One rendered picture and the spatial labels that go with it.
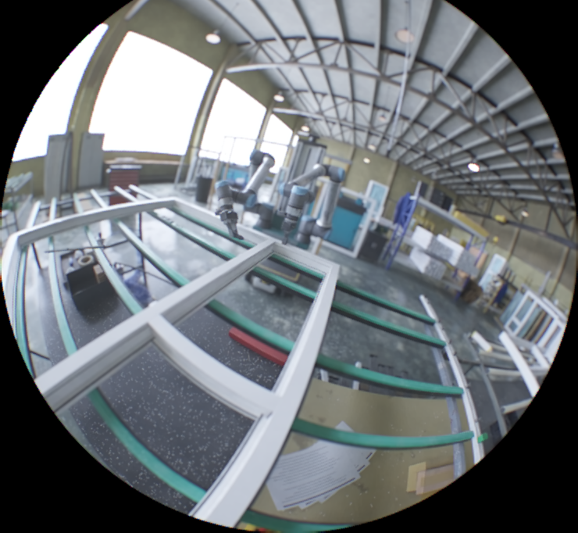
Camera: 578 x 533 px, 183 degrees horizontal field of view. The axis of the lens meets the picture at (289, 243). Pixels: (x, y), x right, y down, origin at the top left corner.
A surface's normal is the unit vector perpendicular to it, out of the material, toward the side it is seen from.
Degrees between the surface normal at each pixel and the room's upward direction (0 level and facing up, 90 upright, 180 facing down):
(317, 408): 0
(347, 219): 90
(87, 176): 90
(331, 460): 0
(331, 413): 0
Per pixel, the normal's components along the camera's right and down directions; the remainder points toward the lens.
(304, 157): -0.25, 0.29
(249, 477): 0.28, -0.89
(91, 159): 0.90, 0.37
